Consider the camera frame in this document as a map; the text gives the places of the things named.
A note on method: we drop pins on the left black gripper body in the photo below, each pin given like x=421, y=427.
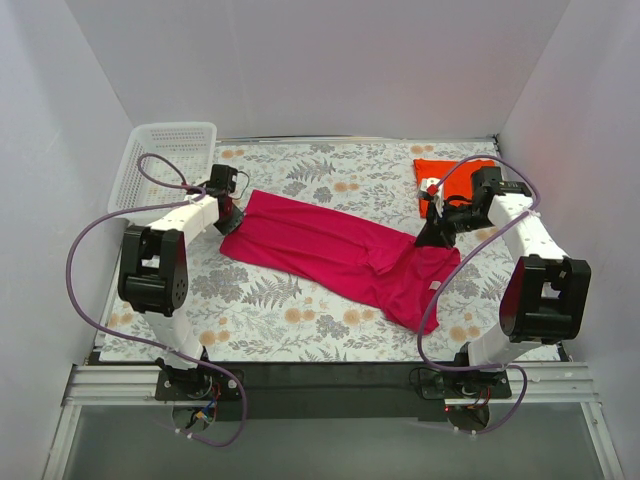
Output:
x=230, y=218

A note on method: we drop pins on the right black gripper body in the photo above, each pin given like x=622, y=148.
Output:
x=439, y=230

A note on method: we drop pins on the white plastic basket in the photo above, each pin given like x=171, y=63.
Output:
x=167, y=152

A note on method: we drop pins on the magenta t-shirt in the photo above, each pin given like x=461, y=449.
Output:
x=355, y=258

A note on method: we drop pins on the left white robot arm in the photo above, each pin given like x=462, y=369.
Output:
x=153, y=274

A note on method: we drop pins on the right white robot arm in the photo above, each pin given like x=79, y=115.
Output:
x=544, y=300

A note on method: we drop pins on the folded orange t-shirt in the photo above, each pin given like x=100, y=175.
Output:
x=458, y=184

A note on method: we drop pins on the floral table mat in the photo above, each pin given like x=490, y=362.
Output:
x=242, y=312

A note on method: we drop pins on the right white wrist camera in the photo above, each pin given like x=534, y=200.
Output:
x=430, y=193

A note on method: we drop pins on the aluminium frame rail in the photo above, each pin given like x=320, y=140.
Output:
x=121, y=384

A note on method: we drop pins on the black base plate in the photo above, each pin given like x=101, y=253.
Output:
x=291, y=391

